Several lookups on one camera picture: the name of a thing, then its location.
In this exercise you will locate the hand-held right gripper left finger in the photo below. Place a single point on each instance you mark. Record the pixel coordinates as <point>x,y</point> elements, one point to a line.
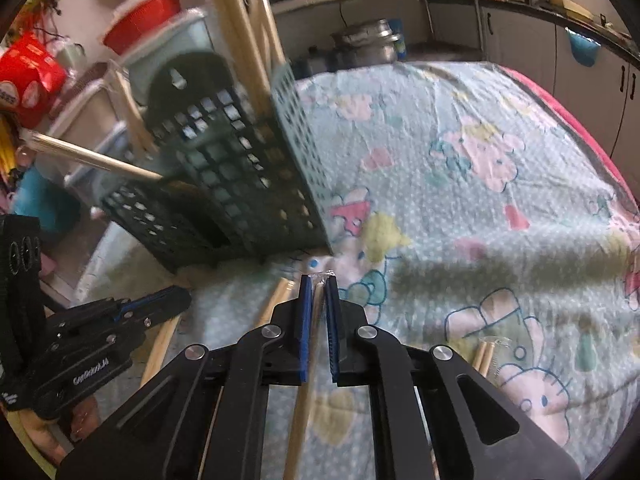
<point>305,330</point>

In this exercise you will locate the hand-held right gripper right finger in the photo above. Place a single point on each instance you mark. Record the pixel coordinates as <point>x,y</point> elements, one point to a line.
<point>332,330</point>

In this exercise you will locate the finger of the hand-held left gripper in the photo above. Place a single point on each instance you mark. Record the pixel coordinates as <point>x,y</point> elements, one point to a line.
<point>160,302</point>

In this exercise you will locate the bamboo chopstick pair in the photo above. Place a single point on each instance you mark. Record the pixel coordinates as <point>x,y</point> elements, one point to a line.
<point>267,35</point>
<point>485,355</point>
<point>132,110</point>
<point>302,420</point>
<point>277,300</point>
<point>95,157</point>
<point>160,350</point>
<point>240,35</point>

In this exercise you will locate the green plastic cutlery basket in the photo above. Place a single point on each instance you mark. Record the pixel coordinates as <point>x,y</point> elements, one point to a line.
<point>225,175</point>

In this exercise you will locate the person's left hand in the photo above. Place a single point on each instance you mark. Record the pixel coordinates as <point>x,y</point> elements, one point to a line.
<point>75,425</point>

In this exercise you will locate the cartoon printed tablecloth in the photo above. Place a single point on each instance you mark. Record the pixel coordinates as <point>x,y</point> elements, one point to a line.
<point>450,210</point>

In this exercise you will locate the pastel plastic drawer unit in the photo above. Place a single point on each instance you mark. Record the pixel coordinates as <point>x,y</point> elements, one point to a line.
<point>90,105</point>

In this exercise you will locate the red printed package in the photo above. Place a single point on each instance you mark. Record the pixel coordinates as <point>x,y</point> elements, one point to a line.
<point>30,80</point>

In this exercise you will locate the red plastic colander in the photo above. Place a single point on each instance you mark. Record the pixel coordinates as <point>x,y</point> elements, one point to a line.
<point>142,22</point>

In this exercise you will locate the stacked steel pots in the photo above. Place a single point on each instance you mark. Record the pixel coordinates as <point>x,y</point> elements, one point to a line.
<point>367,42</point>

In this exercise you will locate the red underlay cloth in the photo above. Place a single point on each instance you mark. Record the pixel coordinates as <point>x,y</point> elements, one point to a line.
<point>590,130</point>

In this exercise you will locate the white kitchen cabinets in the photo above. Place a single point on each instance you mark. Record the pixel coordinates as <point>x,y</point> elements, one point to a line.
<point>540,45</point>

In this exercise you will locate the blue hanging bag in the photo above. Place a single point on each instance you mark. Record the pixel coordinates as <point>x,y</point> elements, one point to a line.
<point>582,49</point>

